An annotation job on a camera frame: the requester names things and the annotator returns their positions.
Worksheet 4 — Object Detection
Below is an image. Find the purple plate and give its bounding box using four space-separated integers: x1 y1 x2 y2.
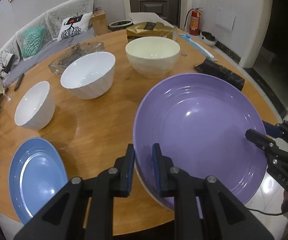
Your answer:
133 73 267 208

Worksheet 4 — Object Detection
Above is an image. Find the small white bowl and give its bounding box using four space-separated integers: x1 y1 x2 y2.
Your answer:
14 81 56 131

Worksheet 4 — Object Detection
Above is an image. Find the blue plate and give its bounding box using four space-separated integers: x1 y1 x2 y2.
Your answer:
8 138 68 224

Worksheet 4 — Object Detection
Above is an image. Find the black rolled bag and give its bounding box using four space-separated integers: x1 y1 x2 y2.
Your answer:
194 59 245 91

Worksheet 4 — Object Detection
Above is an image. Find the white helmet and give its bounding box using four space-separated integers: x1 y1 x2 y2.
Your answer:
200 31 217 47

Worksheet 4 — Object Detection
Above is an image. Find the blue wrapped stick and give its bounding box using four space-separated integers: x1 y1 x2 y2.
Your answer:
179 34 218 62

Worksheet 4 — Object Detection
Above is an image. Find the red fire extinguisher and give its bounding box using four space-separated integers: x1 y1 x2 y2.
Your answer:
184 7 203 36

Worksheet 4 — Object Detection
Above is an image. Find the medium white bowl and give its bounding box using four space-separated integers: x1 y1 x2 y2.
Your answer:
60 51 116 100

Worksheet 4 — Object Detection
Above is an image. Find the cream bowl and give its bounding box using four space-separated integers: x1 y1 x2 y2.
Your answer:
125 36 180 78

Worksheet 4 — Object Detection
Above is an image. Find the black remote control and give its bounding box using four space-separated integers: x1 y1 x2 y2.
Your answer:
14 73 25 91

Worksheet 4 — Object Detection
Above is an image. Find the glass ashtray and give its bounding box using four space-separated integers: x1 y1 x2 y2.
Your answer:
48 42 104 75

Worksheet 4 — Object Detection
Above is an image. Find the gold tissue box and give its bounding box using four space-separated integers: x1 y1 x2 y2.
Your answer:
126 12 178 42

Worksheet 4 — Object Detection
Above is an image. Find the black white cushion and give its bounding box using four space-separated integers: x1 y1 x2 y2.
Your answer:
0 51 15 79

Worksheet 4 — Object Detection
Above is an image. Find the teal cushion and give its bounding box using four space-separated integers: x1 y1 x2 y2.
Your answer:
21 27 45 58

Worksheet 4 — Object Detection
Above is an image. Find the white tree-print cushion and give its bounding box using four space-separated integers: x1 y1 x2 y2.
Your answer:
57 12 92 42

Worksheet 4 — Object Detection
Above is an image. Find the grey sofa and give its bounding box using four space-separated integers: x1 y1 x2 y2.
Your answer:
0 0 94 85

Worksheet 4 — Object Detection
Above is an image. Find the grey trash bin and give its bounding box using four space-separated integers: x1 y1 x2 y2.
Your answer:
108 20 133 32

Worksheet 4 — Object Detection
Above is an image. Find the wooden side table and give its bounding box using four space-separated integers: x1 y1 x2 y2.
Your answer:
91 10 109 35

